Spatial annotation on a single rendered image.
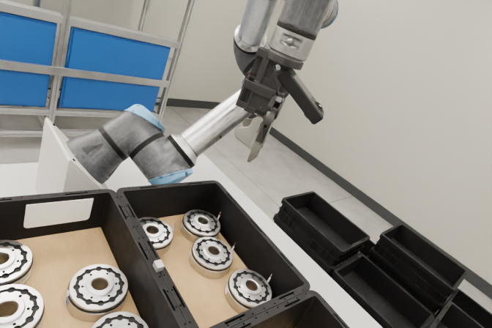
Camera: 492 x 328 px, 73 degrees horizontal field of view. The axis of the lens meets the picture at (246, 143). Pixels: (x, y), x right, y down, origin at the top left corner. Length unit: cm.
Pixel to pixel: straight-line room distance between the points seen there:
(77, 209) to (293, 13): 59
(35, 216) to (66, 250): 9
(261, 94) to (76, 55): 199
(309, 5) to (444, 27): 302
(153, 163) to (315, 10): 59
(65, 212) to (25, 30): 170
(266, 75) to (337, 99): 323
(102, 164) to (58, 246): 25
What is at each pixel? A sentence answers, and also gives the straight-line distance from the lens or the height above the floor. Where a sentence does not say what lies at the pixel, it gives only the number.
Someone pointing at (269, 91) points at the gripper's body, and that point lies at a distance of 61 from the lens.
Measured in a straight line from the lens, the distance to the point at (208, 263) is 82.
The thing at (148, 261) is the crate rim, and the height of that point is 93.
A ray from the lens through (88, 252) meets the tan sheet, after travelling 82.
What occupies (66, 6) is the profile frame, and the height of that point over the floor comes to 99.
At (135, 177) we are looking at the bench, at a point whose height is 70.
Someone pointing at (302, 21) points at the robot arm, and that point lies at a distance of 59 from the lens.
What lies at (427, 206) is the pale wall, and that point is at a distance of 354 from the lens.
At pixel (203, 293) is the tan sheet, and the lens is 80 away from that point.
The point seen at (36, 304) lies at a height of 86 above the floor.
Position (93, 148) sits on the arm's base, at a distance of 98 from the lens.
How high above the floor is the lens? 141
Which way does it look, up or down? 22 degrees down
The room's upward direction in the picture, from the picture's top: 22 degrees clockwise
